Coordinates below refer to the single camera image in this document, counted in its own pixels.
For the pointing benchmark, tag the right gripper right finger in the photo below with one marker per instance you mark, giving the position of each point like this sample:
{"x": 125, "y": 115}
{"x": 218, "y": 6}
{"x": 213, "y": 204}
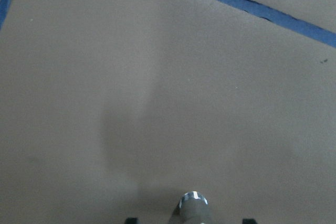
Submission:
{"x": 249, "y": 221}

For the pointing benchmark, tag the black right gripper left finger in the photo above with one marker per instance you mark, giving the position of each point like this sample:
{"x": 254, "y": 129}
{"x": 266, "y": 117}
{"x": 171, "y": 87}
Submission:
{"x": 131, "y": 220}

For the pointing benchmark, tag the chrome tee valve fitting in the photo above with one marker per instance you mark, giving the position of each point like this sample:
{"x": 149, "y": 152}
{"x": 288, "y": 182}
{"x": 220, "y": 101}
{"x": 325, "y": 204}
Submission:
{"x": 192, "y": 208}

